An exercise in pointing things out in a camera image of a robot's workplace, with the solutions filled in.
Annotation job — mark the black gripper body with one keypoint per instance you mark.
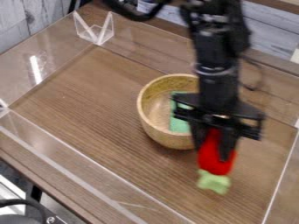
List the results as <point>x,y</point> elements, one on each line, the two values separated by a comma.
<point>216,106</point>

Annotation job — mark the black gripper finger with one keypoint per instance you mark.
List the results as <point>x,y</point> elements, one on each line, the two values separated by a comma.
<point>199,130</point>
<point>229,138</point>

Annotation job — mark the red plush radish toy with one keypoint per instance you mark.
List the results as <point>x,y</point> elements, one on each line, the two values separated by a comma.
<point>214,170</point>

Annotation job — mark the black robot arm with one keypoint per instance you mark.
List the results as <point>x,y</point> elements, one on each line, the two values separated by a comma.
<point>220,38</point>

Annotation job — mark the green rectangular block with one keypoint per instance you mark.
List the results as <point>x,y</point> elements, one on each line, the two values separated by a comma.
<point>178,125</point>

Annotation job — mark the wooden bowl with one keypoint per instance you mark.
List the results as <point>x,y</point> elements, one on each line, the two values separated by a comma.
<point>154,109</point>

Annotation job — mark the clear acrylic corner bracket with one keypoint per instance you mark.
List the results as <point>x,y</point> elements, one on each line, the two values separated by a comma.
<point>95,34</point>

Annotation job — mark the clear acrylic tray wall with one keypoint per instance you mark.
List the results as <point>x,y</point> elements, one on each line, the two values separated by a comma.
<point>80,183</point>

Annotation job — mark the black table clamp bracket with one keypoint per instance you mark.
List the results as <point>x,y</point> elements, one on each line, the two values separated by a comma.
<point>46,209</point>

